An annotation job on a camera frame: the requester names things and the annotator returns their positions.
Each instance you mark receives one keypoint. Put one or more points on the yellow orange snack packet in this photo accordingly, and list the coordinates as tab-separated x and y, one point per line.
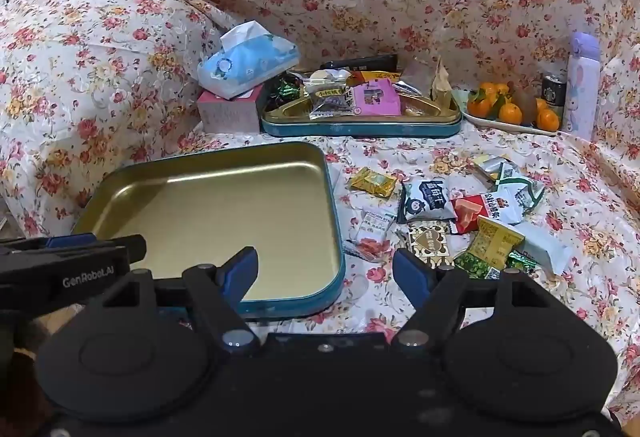
375	76

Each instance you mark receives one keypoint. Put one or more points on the dark blue white snack packet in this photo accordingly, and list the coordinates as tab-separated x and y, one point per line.
425	202

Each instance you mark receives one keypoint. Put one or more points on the pale white snack packet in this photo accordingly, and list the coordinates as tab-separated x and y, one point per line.
547	252

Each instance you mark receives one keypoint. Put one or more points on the teal gold tin tray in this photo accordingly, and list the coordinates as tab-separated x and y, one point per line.
200	207

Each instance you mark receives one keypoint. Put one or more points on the floral cushion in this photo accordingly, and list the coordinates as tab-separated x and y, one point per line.
100	67

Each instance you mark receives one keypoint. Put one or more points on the silver yellow snack packet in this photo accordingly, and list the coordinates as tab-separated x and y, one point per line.
487	167

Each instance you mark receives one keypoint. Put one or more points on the pale green plate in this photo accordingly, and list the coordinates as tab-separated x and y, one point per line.
505	126

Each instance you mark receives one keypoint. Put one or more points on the small green candy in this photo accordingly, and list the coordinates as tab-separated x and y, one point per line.
521	262

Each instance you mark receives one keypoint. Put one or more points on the dark coffee can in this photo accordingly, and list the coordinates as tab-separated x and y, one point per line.
554	99

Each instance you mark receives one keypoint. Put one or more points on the white orange snack packet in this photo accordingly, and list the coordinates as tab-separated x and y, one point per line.
372	227

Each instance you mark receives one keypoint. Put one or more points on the brown clear snack packet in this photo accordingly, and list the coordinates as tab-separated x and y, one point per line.
419	77

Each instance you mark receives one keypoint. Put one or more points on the red white snack packet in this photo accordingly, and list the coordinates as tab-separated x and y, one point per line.
472	214

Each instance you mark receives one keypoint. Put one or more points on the purple thermos bottle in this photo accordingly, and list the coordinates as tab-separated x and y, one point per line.
582	87

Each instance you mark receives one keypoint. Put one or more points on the green foil candy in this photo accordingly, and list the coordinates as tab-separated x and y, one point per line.
285	89

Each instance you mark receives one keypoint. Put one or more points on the long black packet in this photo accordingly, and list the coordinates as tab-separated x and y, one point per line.
360	63

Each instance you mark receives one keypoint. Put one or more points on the gold heart snack packet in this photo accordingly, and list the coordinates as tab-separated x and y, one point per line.
430	244

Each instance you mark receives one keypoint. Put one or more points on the yellow green snack packet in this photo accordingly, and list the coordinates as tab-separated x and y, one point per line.
492	244

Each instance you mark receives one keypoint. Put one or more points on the gold paper packet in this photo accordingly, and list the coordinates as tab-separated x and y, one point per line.
442	84

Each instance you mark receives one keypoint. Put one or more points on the pink snack packet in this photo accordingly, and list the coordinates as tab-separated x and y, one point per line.
376	97

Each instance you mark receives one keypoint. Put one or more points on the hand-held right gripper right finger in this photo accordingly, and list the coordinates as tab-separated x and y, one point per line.
411	274

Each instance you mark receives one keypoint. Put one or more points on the clear packet with dark snack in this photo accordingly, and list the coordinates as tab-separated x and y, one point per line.
327	97

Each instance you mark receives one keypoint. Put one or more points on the teal tin tray with snacks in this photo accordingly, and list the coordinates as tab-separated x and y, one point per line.
360	126

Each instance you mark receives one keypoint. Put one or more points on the brown kiwi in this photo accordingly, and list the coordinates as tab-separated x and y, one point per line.
527	104

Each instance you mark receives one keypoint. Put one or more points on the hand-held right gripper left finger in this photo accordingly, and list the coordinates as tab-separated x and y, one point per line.
242	274

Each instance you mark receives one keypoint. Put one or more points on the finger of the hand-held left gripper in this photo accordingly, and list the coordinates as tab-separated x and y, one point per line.
60	279
70	242

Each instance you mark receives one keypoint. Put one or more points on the white green snack packet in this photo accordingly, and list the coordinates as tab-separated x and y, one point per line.
520	197

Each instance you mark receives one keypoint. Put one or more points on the pink box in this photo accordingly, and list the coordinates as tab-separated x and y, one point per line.
227	112

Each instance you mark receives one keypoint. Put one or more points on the blue tissue pack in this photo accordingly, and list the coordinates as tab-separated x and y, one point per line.
250	59

